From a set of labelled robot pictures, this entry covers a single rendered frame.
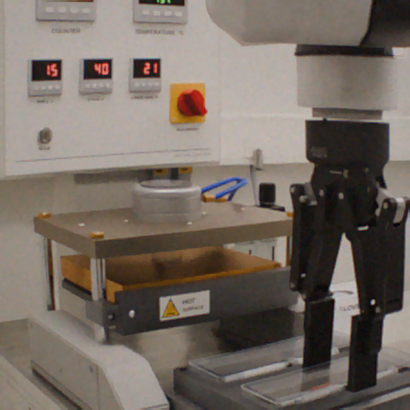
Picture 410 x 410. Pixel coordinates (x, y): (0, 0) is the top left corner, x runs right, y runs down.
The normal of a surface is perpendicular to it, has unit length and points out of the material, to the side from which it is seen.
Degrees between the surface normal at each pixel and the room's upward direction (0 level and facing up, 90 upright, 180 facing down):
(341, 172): 90
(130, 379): 41
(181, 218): 90
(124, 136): 90
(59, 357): 90
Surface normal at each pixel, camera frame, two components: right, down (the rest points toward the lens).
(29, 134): 0.55, 0.12
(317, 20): 0.10, 0.68
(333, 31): 0.04, 0.93
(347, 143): -0.22, 0.13
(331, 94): -0.54, 0.14
